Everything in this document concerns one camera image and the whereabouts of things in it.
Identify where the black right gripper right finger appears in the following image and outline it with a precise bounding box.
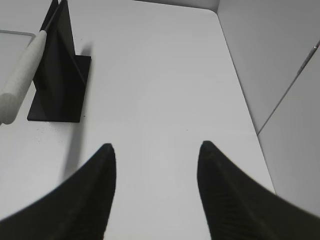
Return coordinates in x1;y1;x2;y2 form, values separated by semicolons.
197;140;320;240

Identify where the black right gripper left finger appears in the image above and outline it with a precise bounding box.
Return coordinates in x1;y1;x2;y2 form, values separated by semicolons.
0;143;117;240

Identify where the white handled kitchen knife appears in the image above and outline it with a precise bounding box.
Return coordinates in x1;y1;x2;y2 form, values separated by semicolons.
0;0;67;125

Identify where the black knife stand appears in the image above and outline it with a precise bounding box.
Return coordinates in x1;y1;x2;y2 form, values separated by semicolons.
27;0;92;123

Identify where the grey rimmed deer cutting board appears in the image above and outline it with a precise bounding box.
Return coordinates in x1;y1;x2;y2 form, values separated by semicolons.
0;29;35;90

